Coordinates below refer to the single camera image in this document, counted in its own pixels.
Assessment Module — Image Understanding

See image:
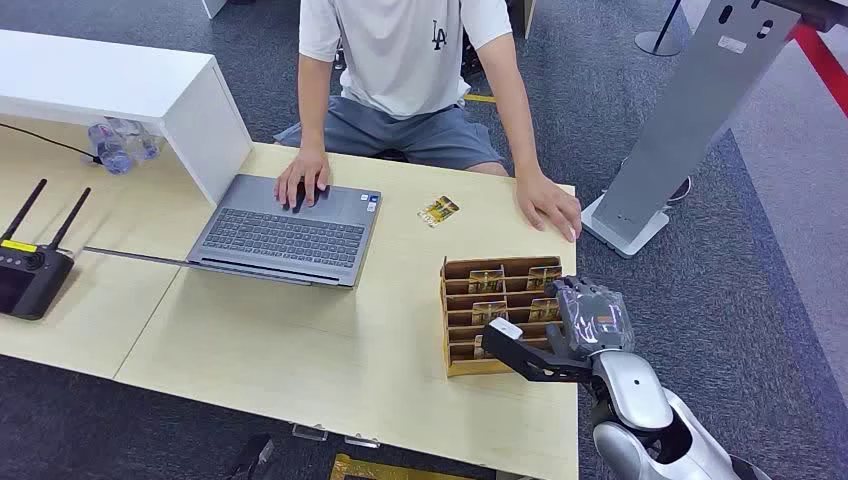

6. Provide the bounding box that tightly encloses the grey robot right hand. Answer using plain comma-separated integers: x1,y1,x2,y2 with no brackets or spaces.
544,276,636,363

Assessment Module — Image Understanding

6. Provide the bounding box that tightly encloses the person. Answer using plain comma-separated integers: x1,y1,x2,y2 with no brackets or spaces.
273,0,584,244

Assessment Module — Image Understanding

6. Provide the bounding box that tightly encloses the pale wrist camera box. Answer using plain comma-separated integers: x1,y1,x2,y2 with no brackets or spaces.
485,316,525,343

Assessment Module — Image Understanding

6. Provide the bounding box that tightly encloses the yellow framed floor object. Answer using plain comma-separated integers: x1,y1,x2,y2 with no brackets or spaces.
329,453,480,480

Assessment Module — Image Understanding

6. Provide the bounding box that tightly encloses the red barrier belt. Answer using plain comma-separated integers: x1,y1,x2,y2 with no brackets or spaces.
791,23,848,121

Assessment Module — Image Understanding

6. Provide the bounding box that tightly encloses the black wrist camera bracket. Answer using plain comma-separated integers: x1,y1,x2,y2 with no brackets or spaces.
480,325,596,385

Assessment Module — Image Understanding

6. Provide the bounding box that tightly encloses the wooden furniture panel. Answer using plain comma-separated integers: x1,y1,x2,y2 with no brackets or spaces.
510,0,538,40

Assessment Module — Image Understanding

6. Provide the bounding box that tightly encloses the grey stanchion post base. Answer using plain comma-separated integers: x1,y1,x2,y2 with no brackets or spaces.
634,0,684,58

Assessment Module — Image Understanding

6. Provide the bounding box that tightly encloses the black remote controller with antennas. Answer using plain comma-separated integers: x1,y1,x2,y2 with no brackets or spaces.
0,178,93,322

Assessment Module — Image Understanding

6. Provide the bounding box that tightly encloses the person's right hand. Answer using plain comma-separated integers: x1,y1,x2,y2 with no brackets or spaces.
274,149,332,212

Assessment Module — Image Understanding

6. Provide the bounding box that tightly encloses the grey laptop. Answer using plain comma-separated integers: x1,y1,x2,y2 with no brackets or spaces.
82,173,384,290

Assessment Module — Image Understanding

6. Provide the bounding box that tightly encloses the black device under desk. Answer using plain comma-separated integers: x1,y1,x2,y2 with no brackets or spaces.
223,433,275,480

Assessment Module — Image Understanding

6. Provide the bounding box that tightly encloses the brown cardboard card holder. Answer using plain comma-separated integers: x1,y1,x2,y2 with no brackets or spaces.
439,256,566,379

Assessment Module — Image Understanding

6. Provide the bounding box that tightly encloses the clear plastic water bottle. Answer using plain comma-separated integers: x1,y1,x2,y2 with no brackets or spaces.
87,123,134,176
105,117,162,164

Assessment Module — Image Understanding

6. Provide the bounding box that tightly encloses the thin black cable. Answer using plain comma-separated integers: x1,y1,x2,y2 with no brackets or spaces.
0,122,102,164

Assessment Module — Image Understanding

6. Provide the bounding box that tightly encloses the person's left hand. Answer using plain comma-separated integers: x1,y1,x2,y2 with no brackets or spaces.
515,170,584,244

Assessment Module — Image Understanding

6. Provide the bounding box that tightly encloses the white desk riser shelf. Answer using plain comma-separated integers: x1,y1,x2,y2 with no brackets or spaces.
0,29,254,208

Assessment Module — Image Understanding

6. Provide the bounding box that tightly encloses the grey kiosk stand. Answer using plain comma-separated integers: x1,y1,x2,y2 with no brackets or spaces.
581,0,848,260

